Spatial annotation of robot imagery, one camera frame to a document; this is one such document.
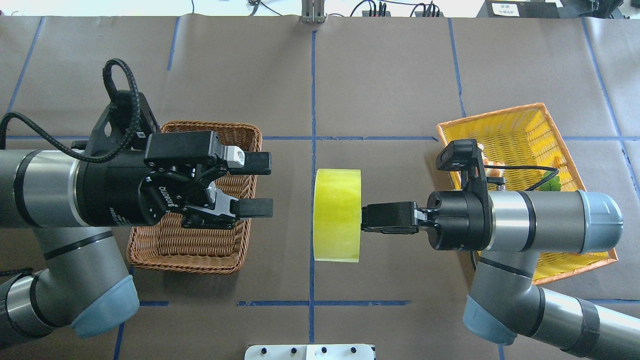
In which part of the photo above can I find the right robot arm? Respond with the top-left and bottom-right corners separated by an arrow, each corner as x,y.
361,190 -> 640,360

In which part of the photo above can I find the yellow plastic basket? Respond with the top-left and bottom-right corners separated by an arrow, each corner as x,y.
436,102 -> 618,285

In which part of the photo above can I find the yellow tape roll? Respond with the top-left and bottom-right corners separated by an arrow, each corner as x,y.
312,168 -> 362,264

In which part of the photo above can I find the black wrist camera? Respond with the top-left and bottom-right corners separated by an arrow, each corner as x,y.
435,139 -> 506,191
83,89 -> 160,157

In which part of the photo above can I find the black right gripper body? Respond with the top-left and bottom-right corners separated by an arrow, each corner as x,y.
416,190 -> 492,251

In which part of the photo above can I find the toy croissant bread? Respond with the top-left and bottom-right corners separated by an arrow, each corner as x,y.
477,142 -> 506,178

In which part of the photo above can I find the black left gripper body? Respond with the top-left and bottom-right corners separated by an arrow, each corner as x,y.
75,131 -> 246,230

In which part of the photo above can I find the orange toy carrot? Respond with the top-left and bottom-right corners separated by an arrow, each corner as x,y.
537,155 -> 565,192

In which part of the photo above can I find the brown wicker basket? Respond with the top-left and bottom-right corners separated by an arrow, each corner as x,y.
126,120 -> 263,275

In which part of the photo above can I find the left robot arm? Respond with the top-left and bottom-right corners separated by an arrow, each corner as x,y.
1,131 -> 274,349

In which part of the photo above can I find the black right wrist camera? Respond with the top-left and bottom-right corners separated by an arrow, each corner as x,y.
435,139 -> 506,191

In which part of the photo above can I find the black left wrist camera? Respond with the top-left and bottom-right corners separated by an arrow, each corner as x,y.
83,89 -> 160,157

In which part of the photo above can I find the aluminium frame post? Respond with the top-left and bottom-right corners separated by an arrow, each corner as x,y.
300,0 -> 326,24

